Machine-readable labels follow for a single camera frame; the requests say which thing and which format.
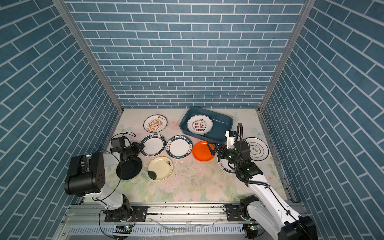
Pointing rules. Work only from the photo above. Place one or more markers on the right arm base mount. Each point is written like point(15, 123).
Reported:
point(233, 213)

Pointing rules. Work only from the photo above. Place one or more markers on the cream plate black mark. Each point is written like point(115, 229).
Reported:
point(160, 168)

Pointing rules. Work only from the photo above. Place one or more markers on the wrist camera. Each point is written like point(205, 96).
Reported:
point(231, 139)
point(119, 144)

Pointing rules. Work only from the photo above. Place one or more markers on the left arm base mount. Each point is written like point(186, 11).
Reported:
point(122, 215)

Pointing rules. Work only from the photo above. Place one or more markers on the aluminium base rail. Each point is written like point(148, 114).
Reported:
point(85, 222)

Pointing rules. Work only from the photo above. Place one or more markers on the black round plate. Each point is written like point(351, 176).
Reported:
point(129, 169)

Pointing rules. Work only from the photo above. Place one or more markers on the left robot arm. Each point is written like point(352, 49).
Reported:
point(86, 177)

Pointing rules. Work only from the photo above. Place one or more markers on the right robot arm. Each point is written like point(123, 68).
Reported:
point(265, 206)

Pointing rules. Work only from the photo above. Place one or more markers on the teal plastic bin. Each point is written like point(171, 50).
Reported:
point(217, 125)

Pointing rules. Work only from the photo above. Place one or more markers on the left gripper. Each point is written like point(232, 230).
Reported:
point(136, 148)

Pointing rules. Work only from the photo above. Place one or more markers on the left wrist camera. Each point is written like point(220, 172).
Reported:
point(119, 144)

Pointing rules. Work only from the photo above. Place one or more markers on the white plate black rings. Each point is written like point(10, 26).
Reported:
point(259, 148)

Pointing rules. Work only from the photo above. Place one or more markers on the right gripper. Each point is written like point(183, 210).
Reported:
point(222, 147)

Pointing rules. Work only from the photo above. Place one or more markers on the orange plastic plate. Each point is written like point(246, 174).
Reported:
point(201, 152)

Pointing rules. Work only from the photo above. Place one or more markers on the white plate orange sunburst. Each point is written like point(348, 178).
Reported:
point(155, 123)

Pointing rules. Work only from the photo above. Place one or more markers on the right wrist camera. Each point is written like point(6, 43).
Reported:
point(231, 139)

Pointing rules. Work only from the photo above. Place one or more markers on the green rim lettered plate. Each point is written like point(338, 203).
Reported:
point(179, 147)

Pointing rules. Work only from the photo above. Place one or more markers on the white plate red characters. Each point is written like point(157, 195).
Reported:
point(200, 124)

